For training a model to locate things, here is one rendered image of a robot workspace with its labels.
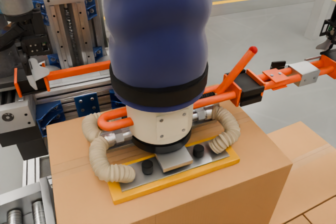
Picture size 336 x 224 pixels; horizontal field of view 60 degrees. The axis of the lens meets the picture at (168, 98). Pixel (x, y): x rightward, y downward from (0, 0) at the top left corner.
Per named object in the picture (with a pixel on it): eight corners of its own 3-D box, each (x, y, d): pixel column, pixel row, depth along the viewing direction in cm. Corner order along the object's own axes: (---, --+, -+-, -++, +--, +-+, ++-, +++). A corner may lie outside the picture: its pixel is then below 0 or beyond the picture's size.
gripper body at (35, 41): (52, 56, 79) (40, 14, 72) (18, 63, 77) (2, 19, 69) (50, 44, 85) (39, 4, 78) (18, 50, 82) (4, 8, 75)
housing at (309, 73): (299, 88, 87) (303, 75, 84) (283, 76, 92) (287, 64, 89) (317, 83, 89) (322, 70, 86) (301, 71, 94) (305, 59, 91)
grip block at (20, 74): (19, 98, 82) (13, 83, 79) (19, 81, 88) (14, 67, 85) (50, 91, 85) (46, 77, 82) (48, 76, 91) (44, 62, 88)
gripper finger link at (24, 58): (31, 75, 77) (22, 42, 74) (25, 77, 77) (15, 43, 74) (33, 72, 81) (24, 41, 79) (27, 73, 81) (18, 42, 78)
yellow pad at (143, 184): (113, 206, 67) (111, 193, 64) (104, 173, 74) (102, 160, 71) (239, 163, 77) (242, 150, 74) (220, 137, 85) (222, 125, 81)
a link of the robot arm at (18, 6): (-5, 1, 67) (-3, -10, 73) (1, 20, 70) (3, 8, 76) (29, -3, 69) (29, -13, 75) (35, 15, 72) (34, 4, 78)
